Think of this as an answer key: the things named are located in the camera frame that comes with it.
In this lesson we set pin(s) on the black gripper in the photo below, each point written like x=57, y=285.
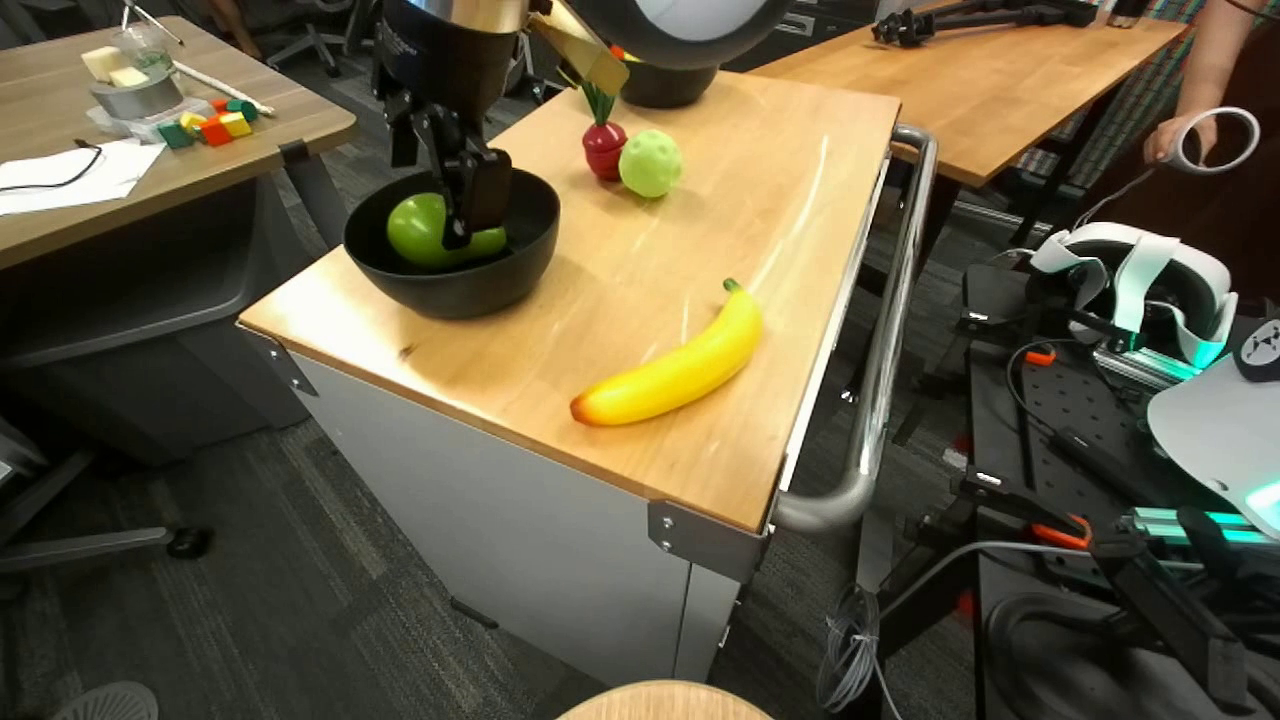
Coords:
x=455, y=72

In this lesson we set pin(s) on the green toy apple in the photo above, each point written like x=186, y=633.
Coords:
x=419, y=229

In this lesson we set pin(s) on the red toy radish green leaves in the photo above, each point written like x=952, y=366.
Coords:
x=604, y=154

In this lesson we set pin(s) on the light green dimpled ball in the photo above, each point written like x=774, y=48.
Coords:
x=650, y=165

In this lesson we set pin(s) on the yellow toy banana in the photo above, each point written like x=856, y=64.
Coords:
x=665, y=374

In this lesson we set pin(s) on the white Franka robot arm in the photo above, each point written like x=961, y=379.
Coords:
x=694, y=27

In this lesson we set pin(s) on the person forearm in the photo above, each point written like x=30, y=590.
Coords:
x=1222, y=63

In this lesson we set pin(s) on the person hand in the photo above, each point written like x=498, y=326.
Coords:
x=1172, y=143

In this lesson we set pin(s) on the small black bowl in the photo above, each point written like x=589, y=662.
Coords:
x=455, y=292

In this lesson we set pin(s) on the thin white stick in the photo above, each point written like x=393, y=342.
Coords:
x=225, y=89

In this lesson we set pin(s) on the colourful toy blocks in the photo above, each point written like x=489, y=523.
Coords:
x=213, y=127

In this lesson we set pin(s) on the white paper sheets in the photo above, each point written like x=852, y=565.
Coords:
x=82, y=175

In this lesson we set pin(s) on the wooden butcher block table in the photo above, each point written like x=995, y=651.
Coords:
x=533, y=563

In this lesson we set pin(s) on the wooden office table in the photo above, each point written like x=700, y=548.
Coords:
x=41, y=94

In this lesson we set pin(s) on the black mesh office chair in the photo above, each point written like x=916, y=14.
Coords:
x=95, y=546

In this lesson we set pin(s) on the black device on table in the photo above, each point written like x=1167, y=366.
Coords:
x=961, y=20

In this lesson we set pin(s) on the wooden side table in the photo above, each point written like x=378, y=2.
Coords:
x=986, y=94

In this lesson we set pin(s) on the round wooden stool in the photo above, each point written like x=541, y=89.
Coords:
x=665, y=706

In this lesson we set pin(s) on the orange black clamp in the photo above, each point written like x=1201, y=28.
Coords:
x=1041, y=357
x=1060, y=539

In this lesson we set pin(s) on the black perforated breadboard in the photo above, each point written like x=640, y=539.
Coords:
x=1064, y=442

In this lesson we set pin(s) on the white VR headset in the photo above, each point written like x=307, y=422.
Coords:
x=1135, y=285

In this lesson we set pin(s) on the grey curved shell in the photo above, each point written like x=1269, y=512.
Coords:
x=1213, y=442

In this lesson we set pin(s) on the black stand tubes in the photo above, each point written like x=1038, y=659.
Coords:
x=1172, y=614

